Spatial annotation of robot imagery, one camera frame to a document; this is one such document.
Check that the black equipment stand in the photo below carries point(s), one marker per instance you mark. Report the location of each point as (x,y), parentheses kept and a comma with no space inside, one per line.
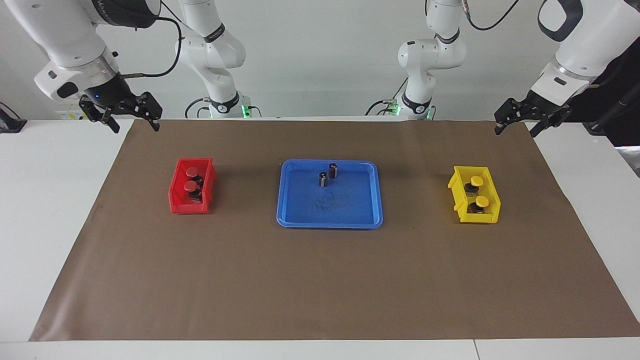
(625,120)

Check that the black push button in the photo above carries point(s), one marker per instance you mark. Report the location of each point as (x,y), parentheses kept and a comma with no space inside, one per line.
(333,170)
(323,179)

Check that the brown paper mat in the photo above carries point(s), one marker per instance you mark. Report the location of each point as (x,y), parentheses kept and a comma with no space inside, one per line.
(320,280)

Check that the yellow plastic bin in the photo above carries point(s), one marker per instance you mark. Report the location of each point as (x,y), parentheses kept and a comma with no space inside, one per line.
(457,192)

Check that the black device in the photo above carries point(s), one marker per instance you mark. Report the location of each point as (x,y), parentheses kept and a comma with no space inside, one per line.
(10,125)

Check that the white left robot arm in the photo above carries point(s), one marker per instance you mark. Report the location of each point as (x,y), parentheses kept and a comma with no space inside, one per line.
(580,45)

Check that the blue plastic tray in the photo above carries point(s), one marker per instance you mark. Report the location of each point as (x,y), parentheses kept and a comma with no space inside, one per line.
(345,210)

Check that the white box with yellow label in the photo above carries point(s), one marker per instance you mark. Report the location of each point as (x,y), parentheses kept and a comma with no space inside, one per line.
(67,115)

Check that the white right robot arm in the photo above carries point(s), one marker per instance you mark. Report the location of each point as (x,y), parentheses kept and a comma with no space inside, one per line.
(75,40)

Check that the red plastic bin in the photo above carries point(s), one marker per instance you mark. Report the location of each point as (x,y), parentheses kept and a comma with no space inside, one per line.
(176,192)

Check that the yellow push button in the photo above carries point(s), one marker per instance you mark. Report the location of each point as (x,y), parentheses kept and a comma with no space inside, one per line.
(482,201)
(477,180)

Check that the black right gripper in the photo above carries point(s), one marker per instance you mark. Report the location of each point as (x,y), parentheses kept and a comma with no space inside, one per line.
(112,97)

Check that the red push button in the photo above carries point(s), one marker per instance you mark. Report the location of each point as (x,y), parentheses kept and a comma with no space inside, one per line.
(192,172)
(190,186)

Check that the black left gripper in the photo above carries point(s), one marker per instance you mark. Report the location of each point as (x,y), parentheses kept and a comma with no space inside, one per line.
(537,107)

